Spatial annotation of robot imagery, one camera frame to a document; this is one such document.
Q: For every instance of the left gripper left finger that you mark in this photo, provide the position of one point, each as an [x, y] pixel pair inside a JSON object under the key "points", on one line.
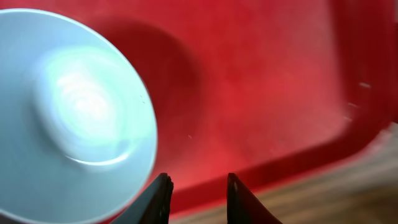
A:
{"points": [[152, 206]]}

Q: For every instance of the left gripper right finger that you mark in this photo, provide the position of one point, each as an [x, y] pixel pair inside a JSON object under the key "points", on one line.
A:
{"points": [[243, 207]]}

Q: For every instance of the light blue bowl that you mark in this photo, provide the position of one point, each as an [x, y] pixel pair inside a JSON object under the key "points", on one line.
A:
{"points": [[78, 130]]}

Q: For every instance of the red plastic tray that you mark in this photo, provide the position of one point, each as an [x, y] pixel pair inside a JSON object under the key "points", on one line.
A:
{"points": [[272, 90]]}

